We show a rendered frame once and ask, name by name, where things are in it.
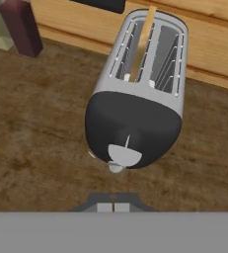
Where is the grey toaster lever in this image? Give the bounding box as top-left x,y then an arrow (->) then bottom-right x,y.
107,143 -> 143,168

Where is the tan bread slice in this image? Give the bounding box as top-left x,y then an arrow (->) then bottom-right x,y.
128,4 -> 158,83

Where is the silver and black toaster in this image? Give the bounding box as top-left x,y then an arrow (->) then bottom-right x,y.
84,8 -> 190,174

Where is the dark maroon bottle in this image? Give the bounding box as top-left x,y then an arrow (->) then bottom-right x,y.
0,0 -> 44,59

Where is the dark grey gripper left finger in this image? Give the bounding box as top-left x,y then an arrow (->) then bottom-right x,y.
69,192 -> 114,212

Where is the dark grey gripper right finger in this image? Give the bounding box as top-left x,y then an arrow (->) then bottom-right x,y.
114,192 -> 157,212

